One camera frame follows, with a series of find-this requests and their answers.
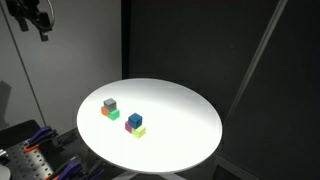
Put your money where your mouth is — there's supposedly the purple clamp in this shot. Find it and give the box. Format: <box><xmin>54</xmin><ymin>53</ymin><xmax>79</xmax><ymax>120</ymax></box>
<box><xmin>44</xmin><ymin>160</ymin><xmax>82</xmax><ymax>180</ymax></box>
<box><xmin>23</xmin><ymin>126</ymin><xmax>57</xmax><ymax>152</ymax></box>

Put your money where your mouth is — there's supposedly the blue block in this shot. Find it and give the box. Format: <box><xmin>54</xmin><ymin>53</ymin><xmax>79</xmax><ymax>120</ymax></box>
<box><xmin>128</xmin><ymin>113</ymin><xmax>142</xmax><ymax>129</ymax></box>

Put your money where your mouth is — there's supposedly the white round table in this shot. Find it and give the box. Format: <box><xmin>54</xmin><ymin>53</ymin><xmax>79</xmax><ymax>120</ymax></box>
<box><xmin>77</xmin><ymin>78</ymin><xmax>222</xmax><ymax>174</ymax></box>

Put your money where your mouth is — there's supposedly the magenta block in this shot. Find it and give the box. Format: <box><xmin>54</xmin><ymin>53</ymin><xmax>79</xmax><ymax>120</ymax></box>
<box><xmin>125</xmin><ymin>121</ymin><xmax>132</xmax><ymax>133</ymax></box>

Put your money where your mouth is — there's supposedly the green block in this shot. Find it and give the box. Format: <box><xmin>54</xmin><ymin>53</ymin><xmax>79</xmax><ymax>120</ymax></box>
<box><xmin>108</xmin><ymin>109</ymin><xmax>120</xmax><ymax>120</ymax></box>

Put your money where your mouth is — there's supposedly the yellow-green block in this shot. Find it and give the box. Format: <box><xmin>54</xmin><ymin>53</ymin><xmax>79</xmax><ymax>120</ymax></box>
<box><xmin>132</xmin><ymin>126</ymin><xmax>146</xmax><ymax>138</ymax></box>

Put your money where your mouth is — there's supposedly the grey diagonal pole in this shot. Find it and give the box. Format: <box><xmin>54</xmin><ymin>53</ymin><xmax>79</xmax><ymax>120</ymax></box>
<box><xmin>224</xmin><ymin>0</ymin><xmax>288</xmax><ymax>122</ymax></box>

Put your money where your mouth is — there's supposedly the orange block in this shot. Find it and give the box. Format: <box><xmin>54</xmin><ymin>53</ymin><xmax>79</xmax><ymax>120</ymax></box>
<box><xmin>101</xmin><ymin>106</ymin><xmax>108</xmax><ymax>116</ymax></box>

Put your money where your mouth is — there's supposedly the purple clamp lower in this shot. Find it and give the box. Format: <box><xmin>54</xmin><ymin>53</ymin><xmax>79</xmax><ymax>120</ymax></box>
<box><xmin>44</xmin><ymin>160</ymin><xmax>82</xmax><ymax>180</ymax></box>

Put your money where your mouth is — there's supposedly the perforated metal board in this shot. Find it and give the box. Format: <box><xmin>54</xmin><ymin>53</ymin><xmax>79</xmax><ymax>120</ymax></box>
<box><xmin>4</xmin><ymin>140</ymin><xmax>59</xmax><ymax>180</ymax></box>

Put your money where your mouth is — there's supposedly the grey block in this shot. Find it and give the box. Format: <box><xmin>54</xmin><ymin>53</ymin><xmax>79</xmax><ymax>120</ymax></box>
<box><xmin>104</xmin><ymin>98</ymin><xmax>117</xmax><ymax>112</ymax></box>

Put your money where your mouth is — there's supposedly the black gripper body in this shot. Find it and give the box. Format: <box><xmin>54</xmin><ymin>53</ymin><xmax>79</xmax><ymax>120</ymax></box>
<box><xmin>5</xmin><ymin>0</ymin><xmax>53</xmax><ymax>32</ymax></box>

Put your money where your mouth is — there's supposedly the purple clamp upper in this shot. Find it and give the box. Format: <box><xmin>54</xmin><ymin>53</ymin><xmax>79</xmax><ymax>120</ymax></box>
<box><xmin>23</xmin><ymin>126</ymin><xmax>57</xmax><ymax>152</ymax></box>

